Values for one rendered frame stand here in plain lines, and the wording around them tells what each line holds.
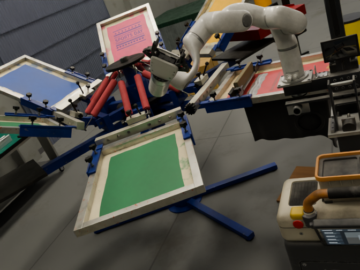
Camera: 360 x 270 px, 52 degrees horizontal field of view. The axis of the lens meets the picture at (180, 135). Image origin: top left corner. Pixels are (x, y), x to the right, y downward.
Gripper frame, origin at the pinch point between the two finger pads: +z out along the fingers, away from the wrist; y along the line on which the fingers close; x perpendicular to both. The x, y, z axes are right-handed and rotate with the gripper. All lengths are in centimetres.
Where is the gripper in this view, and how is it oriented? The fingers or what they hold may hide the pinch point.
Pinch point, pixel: (169, 49)
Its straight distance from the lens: 123.1
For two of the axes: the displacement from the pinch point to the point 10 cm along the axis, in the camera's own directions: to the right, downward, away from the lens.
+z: 1.9, -3.5, -9.2
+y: 9.2, 4.0, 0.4
